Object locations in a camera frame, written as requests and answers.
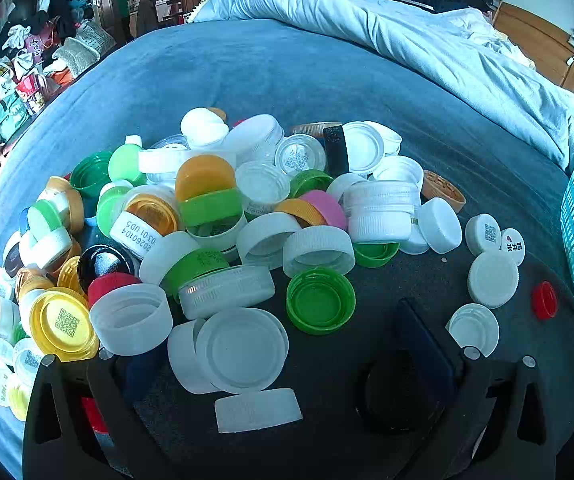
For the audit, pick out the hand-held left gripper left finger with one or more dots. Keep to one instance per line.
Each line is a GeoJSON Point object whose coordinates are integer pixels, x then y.
{"type": "Point", "coordinates": [117, 410]}

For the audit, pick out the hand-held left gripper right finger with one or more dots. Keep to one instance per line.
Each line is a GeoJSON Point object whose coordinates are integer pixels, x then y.
{"type": "Point", "coordinates": [424, 355]}

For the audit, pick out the pile of plastic bottle caps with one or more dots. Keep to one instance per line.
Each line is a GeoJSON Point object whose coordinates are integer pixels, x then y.
{"type": "Point", "coordinates": [247, 240]}

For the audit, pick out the black rectangular plastic piece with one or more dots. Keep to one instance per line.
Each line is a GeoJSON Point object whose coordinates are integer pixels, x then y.
{"type": "Point", "coordinates": [336, 152]}

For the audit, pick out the light blue duvet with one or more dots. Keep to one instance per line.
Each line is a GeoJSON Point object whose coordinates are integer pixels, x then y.
{"type": "Point", "coordinates": [392, 25]}

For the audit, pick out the wooden headboard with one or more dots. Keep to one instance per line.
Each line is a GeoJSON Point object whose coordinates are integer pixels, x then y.
{"type": "Point", "coordinates": [537, 42]}

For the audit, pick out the pile of printed bags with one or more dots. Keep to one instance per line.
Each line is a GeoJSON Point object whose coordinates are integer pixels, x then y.
{"type": "Point", "coordinates": [27, 75]}

